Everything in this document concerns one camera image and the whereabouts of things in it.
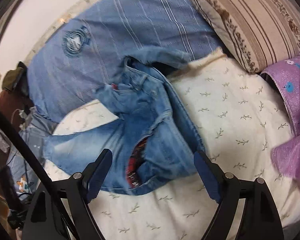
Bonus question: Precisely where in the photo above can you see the light blue denim jeans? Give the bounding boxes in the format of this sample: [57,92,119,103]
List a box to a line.
[43,46,204,196]

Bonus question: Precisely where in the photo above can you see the cream leaf-print bed sheet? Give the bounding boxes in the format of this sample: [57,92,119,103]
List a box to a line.
[45,51,300,239]

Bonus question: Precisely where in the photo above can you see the purple floral cloth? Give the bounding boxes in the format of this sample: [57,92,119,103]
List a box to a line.
[261,56,300,190]

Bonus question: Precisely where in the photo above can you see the blue striped pillow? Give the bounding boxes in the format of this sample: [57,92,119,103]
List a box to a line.
[27,0,223,122]

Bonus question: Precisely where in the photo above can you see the olive green cap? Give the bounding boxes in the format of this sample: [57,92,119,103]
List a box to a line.
[1,61,29,97]

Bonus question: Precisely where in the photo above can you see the beige striped floral pillow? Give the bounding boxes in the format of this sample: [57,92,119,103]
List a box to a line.
[191,0,300,74]

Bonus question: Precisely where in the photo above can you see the white charger cable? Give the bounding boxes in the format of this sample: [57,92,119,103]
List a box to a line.
[10,107,26,126]

